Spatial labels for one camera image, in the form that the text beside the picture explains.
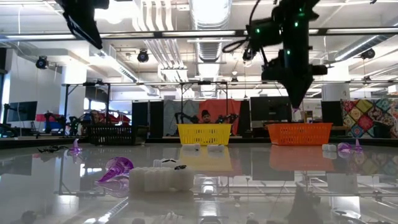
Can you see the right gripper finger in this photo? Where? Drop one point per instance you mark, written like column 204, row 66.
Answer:
column 301, row 88
column 290, row 88

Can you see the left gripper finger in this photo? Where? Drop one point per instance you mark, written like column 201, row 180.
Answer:
column 87, row 25

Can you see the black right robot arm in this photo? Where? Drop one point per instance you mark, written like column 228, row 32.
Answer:
column 295, row 34

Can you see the black background robot arm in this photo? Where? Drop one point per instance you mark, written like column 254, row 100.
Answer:
column 228, row 118
column 185, row 118

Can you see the black computer monitor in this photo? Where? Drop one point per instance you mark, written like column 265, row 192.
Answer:
column 21, row 111
column 331, row 113
column 270, row 109

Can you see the white pillar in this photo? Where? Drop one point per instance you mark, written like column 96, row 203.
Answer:
column 335, row 84
column 74, row 93

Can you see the orange plastic basket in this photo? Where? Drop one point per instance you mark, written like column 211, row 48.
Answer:
column 300, row 134

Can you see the black hanging spotlight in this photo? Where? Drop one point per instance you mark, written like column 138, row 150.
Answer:
column 42, row 62
column 368, row 53
column 143, row 56

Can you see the orange cloth panel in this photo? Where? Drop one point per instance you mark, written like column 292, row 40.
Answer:
column 220, row 105

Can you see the black overhead crossbar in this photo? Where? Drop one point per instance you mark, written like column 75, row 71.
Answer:
column 158, row 33

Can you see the colourful patchwork quilt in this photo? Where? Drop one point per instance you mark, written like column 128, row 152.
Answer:
column 370, row 118

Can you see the white ceiling pipes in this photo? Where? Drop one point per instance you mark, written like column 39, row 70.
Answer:
column 161, row 46

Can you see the person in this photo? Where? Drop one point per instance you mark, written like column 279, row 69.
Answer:
column 94, row 116
column 205, row 116

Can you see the yellow plastic basket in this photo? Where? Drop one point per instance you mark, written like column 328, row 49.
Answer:
column 204, row 134

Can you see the black cabinet panels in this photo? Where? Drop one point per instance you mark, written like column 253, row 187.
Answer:
column 146, row 118

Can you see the grey cloth panel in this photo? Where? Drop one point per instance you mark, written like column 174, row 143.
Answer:
column 180, row 107

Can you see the black plastic basket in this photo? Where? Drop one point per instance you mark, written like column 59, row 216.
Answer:
column 112, row 134

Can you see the black plastic spider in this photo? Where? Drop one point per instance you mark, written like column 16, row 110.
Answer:
column 46, row 150
column 60, row 147

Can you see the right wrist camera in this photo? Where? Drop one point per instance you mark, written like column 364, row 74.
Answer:
column 264, row 34

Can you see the silver ventilation duct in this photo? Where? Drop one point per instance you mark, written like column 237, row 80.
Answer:
column 208, row 49
column 357, row 48

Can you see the black aluminium table frame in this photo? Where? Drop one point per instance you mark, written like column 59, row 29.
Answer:
column 248, row 140

